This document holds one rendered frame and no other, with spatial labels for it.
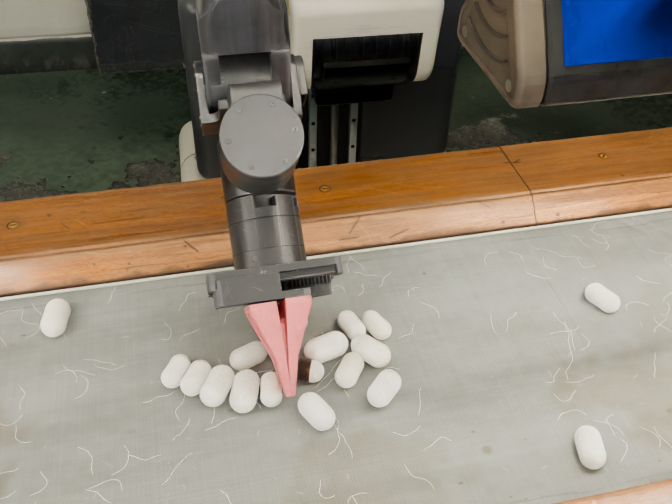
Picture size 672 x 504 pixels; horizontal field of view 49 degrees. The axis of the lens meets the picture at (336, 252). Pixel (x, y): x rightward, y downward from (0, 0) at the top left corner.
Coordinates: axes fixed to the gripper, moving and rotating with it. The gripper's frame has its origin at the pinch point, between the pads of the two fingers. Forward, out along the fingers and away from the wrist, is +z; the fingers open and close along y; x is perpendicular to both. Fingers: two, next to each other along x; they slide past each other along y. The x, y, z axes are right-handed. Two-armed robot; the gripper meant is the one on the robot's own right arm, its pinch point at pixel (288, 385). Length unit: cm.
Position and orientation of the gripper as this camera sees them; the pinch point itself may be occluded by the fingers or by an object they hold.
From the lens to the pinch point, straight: 58.0
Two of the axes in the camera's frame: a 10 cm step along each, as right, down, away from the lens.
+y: 9.7, -1.3, 1.9
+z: 1.6, 9.8, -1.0
